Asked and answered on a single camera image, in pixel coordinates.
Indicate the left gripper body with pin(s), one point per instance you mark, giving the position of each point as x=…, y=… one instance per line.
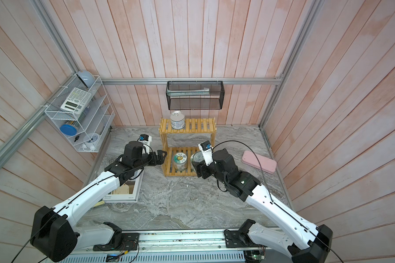
x=146, y=160

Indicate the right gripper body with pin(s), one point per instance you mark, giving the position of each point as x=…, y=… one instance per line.
x=214, y=173

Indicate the purple label tin can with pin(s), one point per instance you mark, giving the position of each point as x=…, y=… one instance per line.
x=195, y=159

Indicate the sunflower lid seed jar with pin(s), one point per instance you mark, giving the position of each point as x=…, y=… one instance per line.
x=180, y=162

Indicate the white label tin can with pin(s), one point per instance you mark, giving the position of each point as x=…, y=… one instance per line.
x=177, y=119

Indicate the bamboo two-tier shelf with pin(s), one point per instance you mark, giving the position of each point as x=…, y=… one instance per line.
x=193, y=126

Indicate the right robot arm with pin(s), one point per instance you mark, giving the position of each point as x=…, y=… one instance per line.
x=276, y=217

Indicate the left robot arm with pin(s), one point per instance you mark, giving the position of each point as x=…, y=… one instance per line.
x=82, y=203

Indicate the pink case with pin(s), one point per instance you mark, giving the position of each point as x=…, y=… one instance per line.
x=258, y=161

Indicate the Loewe magazine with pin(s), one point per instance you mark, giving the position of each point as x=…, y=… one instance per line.
x=128, y=192

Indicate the white cup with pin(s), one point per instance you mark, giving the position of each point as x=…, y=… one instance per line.
x=90, y=142

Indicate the blue lid container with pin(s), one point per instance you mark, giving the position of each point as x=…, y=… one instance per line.
x=69, y=128

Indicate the booklet in mesh basket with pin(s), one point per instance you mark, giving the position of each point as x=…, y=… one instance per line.
x=197, y=92

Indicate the white calculator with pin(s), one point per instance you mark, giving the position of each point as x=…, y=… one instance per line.
x=76, y=101

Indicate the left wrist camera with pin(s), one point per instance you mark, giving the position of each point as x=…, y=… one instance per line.
x=145, y=139

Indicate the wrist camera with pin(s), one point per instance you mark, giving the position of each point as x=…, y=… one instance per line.
x=206, y=150
x=145, y=139

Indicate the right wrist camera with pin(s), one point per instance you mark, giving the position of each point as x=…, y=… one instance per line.
x=206, y=150

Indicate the black mesh wall basket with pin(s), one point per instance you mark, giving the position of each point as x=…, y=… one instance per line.
x=214, y=101

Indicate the white wire wall rack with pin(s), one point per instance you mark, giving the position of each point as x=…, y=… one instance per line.
x=97, y=116

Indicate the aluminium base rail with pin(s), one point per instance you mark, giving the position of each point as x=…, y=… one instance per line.
x=166, y=241

